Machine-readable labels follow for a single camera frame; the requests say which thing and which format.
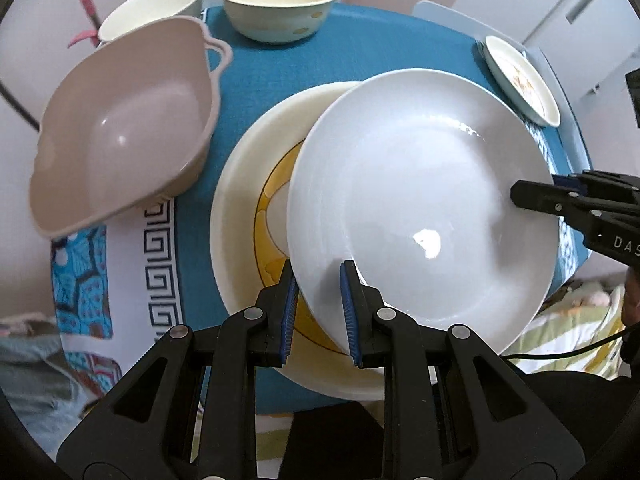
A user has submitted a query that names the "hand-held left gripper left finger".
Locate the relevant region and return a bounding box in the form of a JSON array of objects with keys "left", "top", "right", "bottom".
[{"left": 56, "top": 259, "right": 301, "bottom": 480}]

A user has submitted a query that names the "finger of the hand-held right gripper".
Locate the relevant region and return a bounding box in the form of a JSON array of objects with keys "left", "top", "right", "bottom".
[
  {"left": 510, "top": 180, "right": 608, "bottom": 222},
  {"left": 552, "top": 171, "right": 640, "bottom": 198}
]

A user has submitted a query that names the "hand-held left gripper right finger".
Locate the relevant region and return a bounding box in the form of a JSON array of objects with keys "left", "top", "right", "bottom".
[{"left": 339, "top": 260, "right": 586, "bottom": 480}]

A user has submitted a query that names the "large cream plate yellow print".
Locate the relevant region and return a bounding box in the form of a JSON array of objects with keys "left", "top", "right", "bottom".
[{"left": 209, "top": 81, "right": 386, "bottom": 402}]

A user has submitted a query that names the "white plate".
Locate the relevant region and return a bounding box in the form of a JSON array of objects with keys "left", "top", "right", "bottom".
[{"left": 286, "top": 69, "right": 558, "bottom": 356}]

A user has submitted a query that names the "beige bowl with handles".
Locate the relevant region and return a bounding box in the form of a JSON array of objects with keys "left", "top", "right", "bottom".
[{"left": 28, "top": 16, "right": 234, "bottom": 238}]

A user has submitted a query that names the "plain cream bowl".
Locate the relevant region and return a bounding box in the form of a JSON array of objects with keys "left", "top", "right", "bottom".
[{"left": 97, "top": 0, "right": 206, "bottom": 43}]

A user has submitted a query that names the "striped blanket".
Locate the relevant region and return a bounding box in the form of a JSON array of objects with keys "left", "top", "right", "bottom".
[{"left": 510, "top": 280, "right": 632, "bottom": 381}]

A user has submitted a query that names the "black box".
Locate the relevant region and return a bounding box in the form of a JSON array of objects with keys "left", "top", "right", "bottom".
[{"left": 625, "top": 67, "right": 640, "bottom": 129}]

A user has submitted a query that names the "small cream plate orange print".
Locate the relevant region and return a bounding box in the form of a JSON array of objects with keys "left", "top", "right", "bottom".
[{"left": 482, "top": 35, "right": 562, "bottom": 128}]

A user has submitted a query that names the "white cabinet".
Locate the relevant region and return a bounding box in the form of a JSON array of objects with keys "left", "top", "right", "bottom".
[{"left": 450, "top": 0, "right": 640, "bottom": 126}]

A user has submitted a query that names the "blue patterned tablecloth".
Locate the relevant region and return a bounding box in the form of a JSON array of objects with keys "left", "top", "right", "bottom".
[{"left": 50, "top": 2, "right": 593, "bottom": 416}]

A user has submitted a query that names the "grey blue cloth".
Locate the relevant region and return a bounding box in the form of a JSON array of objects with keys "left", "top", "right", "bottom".
[{"left": 0, "top": 312, "right": 123, "bottom": 456}]

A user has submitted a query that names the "thin black cable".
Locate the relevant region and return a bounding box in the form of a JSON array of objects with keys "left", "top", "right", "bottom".
[{"left": 500, "top": 327, "right": 627, "bottom": 362}]

